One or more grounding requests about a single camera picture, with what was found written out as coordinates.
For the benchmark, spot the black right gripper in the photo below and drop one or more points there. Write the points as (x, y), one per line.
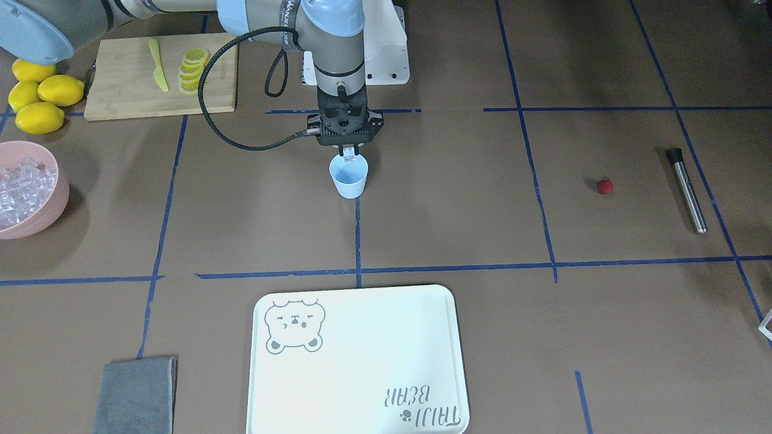
(349, 150)

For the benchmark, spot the clear ice cube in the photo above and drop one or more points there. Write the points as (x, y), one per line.
(349, 156)

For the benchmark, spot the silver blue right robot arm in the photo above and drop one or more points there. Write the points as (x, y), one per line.
(46, 32)

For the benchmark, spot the light blue plastic cup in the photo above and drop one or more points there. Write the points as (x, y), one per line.
(349, 175)

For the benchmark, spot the pink bowl of ice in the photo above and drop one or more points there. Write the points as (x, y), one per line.
(35, 190)

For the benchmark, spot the lemon slice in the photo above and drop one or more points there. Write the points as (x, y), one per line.
(190, 69)
(188, 87)
(189, 77)
(195, 57)

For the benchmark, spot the yellow plastic knife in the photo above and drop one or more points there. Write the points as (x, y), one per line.
(158, 73)

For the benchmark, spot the white bear serving tray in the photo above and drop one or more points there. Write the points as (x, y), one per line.
(371, 360)

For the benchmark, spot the red strawberry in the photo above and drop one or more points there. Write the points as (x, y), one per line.
(605, 187)

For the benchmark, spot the whole yellow lemon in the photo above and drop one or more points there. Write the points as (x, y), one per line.
(23, 94)
(61, 90)
(26, 71)
(40, 118)

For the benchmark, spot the steel muddler black tip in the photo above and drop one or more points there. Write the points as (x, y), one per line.
(678, 165)

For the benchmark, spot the grey folded cloth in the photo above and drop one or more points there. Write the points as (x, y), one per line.
(137, 396)

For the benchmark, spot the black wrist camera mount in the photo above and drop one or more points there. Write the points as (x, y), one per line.
(345, 129)

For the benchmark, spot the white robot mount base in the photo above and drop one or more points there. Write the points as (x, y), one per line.
(386, 42)

